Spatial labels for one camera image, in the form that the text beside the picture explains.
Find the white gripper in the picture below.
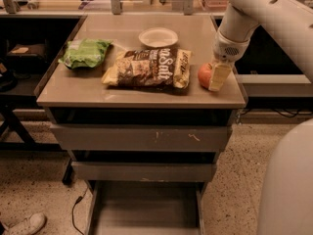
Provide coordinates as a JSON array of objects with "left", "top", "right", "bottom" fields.
[{"left": 208, "top": 29, "right": 249, "bottom": 91}]

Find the red apple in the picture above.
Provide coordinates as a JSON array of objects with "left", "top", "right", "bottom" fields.
[{"left": 198, "top": 63, "right": 212, "bottom": 88}]

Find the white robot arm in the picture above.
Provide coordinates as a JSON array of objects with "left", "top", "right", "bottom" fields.
[{"left": 209, "top": 0, "right": 313, "bottom": 235}]

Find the grey drawer cabinet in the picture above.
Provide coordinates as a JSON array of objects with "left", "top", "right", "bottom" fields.
[{"left": 38, "top": 15, "right": 246, "bottom": 184}]

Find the grey top drawer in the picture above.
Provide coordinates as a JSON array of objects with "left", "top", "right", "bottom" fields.
[{"left": 51, "top": 124, "right": 231, "bottom": 152}]

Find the grey middle drawer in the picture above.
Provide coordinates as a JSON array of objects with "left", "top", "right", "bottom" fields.
[{"left": 71, "top": 162, "right": 216, "bottom": 182}]

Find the grey open bottom drawer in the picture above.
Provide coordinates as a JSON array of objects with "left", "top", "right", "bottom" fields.
[{"left": 85, "top": 181, "right": 205, "bottom": 235}]

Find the brown sea salt chip bag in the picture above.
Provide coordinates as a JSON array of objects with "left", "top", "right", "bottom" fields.
[{"left": 102, "top": 48, "right": 192, "bottom": 89}]

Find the white paper bowl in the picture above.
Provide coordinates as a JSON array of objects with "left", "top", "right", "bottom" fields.
[{"left": 139, "top": 27, "right": 178, "bottom": 48}]

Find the green chip bag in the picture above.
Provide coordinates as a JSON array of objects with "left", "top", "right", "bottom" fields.
[{"left": 58, "top": 38, "right": 112, "bottom": 70}]

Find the white sneaker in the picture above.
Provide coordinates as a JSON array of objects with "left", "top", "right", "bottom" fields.
[{"left": 0, "top": 212, "right": 46, "bottom": 235}]

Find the black floor cable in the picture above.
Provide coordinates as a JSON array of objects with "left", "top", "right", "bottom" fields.
[{"left": 70, "top": 188, "right": 89, "bottom": 235}]

